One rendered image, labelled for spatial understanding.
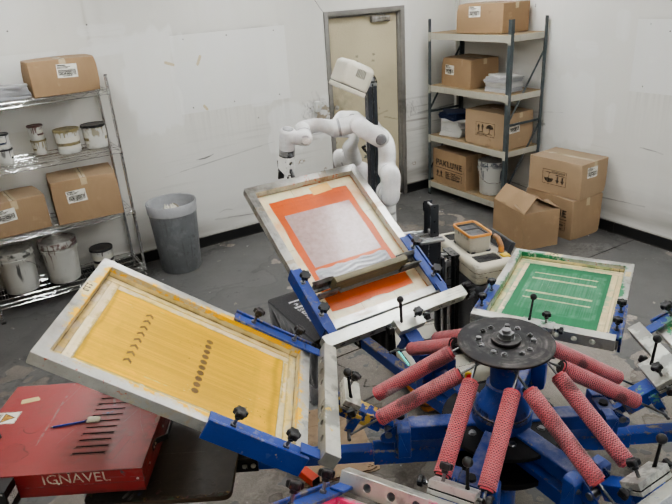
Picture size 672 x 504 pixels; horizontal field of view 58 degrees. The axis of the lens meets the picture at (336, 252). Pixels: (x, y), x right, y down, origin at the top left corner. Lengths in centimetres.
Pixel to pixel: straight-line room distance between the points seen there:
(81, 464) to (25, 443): 24
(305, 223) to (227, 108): 356
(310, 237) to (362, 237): 24
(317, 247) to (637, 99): 407
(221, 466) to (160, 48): 441
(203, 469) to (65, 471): 41
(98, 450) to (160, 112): 426
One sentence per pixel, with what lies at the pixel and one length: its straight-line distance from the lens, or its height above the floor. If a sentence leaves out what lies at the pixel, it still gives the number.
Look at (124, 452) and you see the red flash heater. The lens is 203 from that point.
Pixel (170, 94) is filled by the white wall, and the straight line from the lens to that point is 594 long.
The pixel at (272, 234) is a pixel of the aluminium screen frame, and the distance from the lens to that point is 257.
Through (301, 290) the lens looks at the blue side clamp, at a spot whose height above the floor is 126.
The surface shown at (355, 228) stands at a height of 135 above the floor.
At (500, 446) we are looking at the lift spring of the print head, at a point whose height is 117.
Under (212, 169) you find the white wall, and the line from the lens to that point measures 617.
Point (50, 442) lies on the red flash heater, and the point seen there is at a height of 110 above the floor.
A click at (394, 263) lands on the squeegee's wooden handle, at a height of 128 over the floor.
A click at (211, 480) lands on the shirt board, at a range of 208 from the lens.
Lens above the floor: 235
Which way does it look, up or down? 24 degrees down
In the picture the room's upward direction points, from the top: 4 degrees counter-clockwise
